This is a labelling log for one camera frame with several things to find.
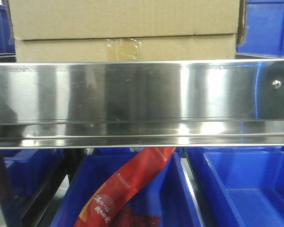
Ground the stainless steel shelf rail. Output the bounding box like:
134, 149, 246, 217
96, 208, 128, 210
0, 59, 284, 148

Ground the blue bin upper right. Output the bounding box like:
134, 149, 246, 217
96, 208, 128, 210
237, 0, 284, 57

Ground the blue plastic bin centre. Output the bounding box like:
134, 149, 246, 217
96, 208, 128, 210
50, 148, 201, 227

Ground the blue plastic bin right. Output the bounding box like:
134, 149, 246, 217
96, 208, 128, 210
187, 147, 284, 227

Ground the blue bin upper left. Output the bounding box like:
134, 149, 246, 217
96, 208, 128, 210
0, 5, 15, 53

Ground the red snack bag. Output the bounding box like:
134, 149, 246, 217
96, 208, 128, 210
74, 147, 176, 227

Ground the blue plastic bin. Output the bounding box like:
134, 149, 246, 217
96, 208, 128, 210
187, 147, 284, 227
1, 148, 64, 196
50, 148, 201, 227

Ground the blue plastic bin lower left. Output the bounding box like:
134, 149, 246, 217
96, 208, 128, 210
1, 148, 64, 196

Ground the shelf rail screw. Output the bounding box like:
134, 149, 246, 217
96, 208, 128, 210
272, 80, 282, 89

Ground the brown cardboard carton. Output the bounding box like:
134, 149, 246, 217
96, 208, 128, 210
6, 0, 247, 62

